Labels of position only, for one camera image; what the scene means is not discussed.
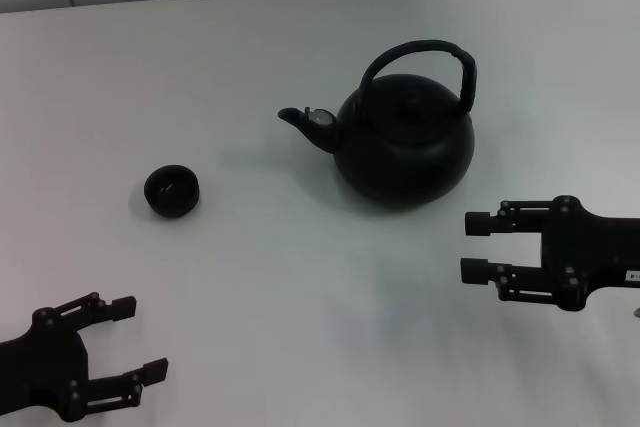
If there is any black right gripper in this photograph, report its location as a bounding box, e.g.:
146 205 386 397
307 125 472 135
459 195 640 312

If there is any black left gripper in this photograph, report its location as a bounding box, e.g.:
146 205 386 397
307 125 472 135
0 291 170 423

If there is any black round teapot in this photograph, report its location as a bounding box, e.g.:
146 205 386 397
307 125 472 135
277 39 478 207

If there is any small black teacup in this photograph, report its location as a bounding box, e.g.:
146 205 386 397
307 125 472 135
143 164 201 219

